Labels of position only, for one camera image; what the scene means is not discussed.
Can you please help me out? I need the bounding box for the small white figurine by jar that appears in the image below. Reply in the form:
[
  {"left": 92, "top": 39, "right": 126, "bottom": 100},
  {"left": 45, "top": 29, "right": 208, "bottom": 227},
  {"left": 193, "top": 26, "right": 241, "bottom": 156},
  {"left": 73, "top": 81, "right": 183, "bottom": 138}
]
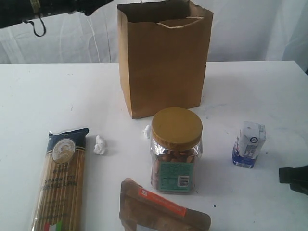
[{"left": 142, "top": 125, "right": 151, "bottom": 139}]

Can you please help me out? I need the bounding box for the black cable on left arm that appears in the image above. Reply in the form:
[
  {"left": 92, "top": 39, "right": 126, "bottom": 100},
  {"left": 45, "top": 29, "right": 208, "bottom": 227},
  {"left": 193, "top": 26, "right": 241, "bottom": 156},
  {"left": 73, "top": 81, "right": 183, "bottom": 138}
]
[{"left": 23, "top": 14, "right": 47, "bottom": 37}]

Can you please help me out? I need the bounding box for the white blue milk carton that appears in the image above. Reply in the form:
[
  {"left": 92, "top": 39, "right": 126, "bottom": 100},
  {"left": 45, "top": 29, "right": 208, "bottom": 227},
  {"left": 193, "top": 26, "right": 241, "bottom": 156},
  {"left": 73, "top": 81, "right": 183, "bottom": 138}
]
[{"left": 232, "top": 121, "right": 266, "bottom": 168}]

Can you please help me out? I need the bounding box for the brown kraft pouch orange stripe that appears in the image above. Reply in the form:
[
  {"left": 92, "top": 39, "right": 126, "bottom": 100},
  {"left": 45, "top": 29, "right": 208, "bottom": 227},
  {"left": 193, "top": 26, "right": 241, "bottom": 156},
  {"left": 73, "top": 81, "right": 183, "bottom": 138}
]
[{"left": 119, "top": 178, "right": 211, "bottom": 231}]

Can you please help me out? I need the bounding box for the spaghetti packet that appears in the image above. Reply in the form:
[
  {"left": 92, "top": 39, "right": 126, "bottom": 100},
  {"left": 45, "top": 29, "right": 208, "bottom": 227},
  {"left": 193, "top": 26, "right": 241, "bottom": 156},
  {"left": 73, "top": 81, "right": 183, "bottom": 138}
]
[{"left": 30, "top": 128, "right": 89, "bottom": 231}]

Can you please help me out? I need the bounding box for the white backdrop curtain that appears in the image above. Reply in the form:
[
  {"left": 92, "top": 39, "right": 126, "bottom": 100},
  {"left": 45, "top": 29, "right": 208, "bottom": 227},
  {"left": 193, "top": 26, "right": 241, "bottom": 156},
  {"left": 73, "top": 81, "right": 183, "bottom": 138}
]
[{"left": 0, "top": 0, "right": 308, "bottom": 69}]

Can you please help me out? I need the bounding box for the almond jar yellow lid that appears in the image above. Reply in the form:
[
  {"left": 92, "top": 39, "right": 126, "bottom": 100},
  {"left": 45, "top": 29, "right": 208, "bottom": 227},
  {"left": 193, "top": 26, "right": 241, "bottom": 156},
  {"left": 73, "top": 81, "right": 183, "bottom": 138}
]
[{"left": 150, "top": 107, "right": 203, "bottom": 194}]

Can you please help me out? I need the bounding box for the small white figurine by packet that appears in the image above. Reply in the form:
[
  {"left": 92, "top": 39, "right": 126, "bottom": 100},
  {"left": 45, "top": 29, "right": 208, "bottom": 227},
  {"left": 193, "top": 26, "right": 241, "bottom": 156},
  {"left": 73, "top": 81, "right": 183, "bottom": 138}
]
[{"left": 93, "top": 135, "right": 107, "bottom": 155}]

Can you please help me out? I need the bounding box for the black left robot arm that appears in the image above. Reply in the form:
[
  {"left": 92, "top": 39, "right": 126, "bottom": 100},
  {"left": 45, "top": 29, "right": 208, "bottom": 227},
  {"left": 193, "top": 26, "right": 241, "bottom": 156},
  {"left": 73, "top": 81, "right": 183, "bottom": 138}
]
[{"left": 0, "top": 0, "right": 112, "bottom": 28}]

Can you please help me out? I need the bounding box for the brown paper bag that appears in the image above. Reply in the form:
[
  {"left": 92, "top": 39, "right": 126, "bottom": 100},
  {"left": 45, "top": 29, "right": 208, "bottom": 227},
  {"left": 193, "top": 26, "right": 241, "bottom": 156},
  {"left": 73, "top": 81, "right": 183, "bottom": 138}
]
[{"left": 117, "top": 0, "right": 214, "bottom": 119}]

